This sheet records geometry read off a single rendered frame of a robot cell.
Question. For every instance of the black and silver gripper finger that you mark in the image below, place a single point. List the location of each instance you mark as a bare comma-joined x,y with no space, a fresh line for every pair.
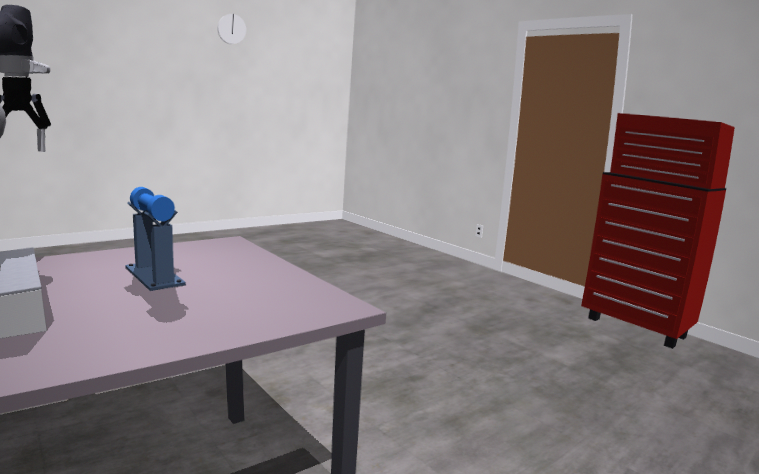
41,124
11,106

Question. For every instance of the blue dumbbell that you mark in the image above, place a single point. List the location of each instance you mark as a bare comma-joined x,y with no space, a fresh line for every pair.
160,207

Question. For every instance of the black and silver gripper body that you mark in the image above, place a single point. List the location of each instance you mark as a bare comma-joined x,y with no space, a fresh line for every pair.
16,87

